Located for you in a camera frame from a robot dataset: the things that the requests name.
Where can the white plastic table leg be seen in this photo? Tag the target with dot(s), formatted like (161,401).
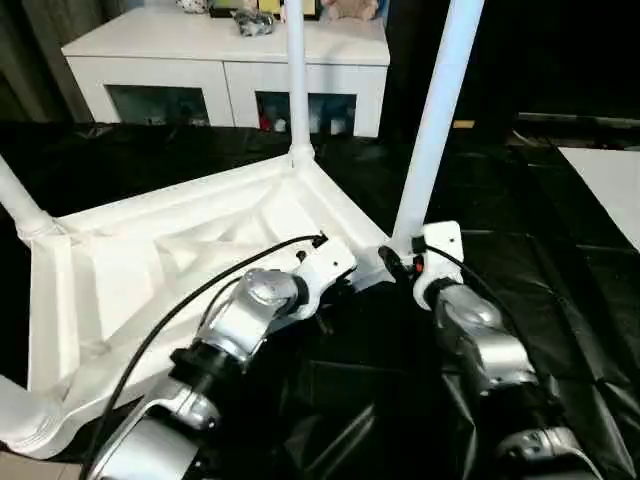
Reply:
(299,75)
(15,195)
(20,415)
(440,100)

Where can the white plastic table top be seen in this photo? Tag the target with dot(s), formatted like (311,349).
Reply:
(125,250)

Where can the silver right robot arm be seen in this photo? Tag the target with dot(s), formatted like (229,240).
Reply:
(480,320)

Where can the black mat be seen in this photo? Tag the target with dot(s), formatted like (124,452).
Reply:
(525,300)

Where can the small yellow tag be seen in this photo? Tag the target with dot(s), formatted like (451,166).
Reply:
(463,122)

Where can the tall black cabinet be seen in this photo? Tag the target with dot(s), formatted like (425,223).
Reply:
(395,75)

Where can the white board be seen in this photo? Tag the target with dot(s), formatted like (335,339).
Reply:
(610,180)

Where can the black bar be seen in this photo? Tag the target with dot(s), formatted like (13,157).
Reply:
(575,119)

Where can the beige plush toy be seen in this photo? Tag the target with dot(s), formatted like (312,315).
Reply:
(350,9)

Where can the dark bag of items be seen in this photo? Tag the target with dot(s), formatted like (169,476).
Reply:
(255,22)

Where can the white cabinet with glass doors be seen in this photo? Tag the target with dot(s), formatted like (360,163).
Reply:
(150,70)

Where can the dark framed picture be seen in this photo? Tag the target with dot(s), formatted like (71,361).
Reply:
(227,9)

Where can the white patterned mug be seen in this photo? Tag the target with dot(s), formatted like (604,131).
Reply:
(192,4)

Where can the grey curtain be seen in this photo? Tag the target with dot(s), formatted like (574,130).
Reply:
(30,60)

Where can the small picture frame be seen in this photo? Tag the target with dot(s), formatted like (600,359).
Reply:
(272,6)

